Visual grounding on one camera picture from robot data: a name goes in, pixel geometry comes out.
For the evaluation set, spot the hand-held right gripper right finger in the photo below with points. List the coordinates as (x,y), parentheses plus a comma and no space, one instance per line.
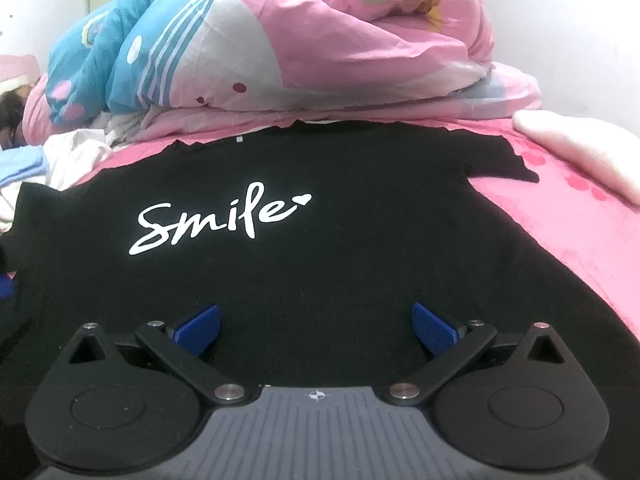
(430,327)

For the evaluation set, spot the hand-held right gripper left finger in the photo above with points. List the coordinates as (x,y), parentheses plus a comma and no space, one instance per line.
(200,327)

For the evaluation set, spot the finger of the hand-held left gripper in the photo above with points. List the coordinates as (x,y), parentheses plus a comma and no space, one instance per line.
(5,287)

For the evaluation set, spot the black printed t-shirt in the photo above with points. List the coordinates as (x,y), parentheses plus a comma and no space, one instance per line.
(350,240)

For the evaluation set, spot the light blue cloth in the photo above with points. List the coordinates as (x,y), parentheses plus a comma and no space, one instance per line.
(20,167)

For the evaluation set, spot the crumpled white shirt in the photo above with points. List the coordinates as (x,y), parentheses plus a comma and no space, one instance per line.
(75,155)

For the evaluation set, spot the pink floral blanket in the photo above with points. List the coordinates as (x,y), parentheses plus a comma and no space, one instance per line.
(550,220)

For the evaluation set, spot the white folded towel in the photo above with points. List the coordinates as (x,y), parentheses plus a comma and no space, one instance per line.
(590,150)

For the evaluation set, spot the pink and blue quilt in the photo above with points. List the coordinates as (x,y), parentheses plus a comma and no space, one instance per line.
(325,45)

